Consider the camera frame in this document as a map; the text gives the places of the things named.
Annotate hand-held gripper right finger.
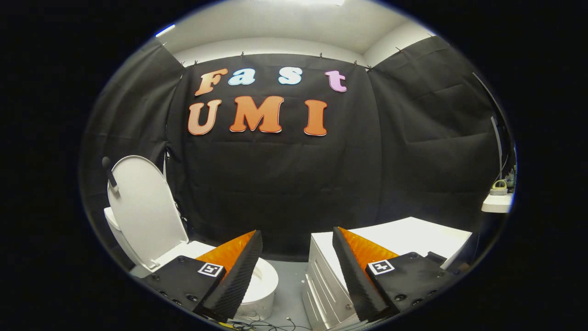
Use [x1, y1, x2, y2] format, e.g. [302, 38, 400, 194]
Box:
[332, 226, 460, 322]

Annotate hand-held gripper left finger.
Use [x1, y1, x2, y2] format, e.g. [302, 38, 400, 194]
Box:
[142, 230, 263, 322]

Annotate white toilet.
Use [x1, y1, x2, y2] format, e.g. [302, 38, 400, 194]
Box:
[104, 207, 279, 321]

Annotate white drawer cabinet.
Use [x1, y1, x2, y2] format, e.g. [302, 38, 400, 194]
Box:
[302, 217, 473, 331]

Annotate black backdrop cloth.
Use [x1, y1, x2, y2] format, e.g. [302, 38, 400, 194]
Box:
[80, 36, 510, 263]

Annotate white shelf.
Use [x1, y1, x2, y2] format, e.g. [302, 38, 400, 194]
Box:
[481, 192, 514, 213]

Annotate black floor cables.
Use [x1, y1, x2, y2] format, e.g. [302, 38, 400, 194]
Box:
[218, 317, 299, 331]

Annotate black lid handle strap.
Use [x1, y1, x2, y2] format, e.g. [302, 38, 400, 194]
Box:
[102, 156, 120, 194]

